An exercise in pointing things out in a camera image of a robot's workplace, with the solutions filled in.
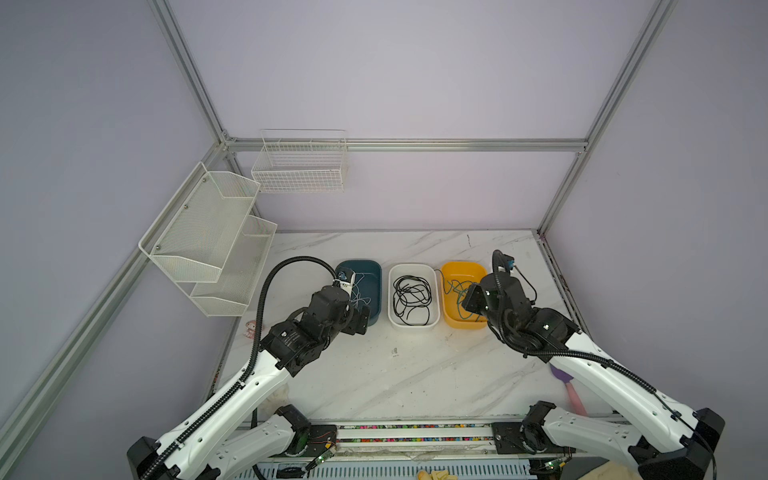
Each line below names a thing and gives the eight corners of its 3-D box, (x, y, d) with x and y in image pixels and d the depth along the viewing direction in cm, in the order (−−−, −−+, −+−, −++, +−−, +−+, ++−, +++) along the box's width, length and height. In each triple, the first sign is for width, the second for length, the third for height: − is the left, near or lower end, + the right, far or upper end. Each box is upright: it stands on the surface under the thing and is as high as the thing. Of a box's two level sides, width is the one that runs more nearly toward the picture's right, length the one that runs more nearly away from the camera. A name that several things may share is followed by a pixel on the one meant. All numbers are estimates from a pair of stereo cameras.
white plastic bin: (387, 330, 94) (386, 322, 90) (388, 272, 110) (387, 262, 105) (443, 331, 94) (445, 322, 90) (436, 272, 110) (438, 262, 105)
